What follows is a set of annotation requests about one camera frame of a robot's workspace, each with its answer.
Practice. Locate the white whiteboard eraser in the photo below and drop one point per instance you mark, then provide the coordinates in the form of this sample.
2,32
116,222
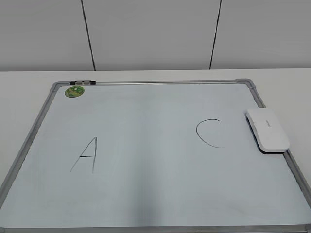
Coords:
268,132

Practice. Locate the white magnetic whiteboard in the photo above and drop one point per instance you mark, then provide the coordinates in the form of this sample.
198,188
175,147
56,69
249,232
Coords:
151,156

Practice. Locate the black silver marker pen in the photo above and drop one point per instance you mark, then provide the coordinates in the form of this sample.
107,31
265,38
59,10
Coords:
82,82

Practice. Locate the green round magnet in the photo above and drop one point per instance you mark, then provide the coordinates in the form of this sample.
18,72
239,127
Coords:
74,91

